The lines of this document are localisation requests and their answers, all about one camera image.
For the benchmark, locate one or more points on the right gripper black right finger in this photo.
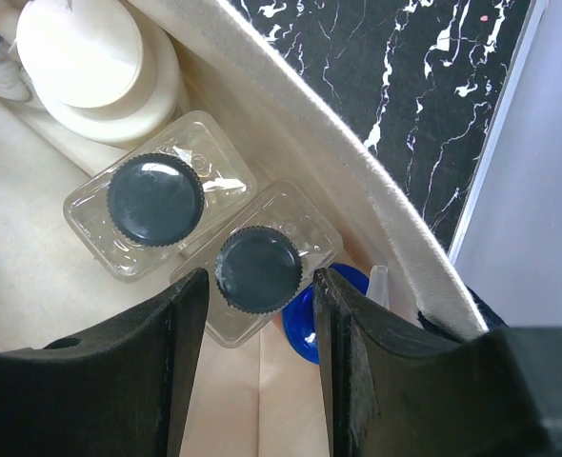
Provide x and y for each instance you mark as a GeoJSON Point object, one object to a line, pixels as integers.
{"type": "Point", "coordinates": [393, 389]}

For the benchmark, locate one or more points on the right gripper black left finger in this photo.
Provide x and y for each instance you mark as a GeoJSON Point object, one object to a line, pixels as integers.
{"type": "Point", "coordinates": [120, 388]}

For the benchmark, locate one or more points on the tall clear square bottle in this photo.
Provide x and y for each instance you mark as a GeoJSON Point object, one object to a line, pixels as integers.
{"type": "Point", "coordinates": [160, 198]}

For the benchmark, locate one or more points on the small clear glass bottle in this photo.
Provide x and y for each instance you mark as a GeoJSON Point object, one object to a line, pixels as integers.
{"type": "Point", "coordinates": [260, 260]}

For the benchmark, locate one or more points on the orange bottle blue cap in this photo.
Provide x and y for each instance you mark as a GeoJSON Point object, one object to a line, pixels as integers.
{"type": "Point", "coordinates": [301, 319]}

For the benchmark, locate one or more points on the cream cylindrical bottle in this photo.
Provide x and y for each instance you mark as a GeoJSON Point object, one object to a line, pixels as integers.
{"type": "Point", "coordinates": [102, 69]}

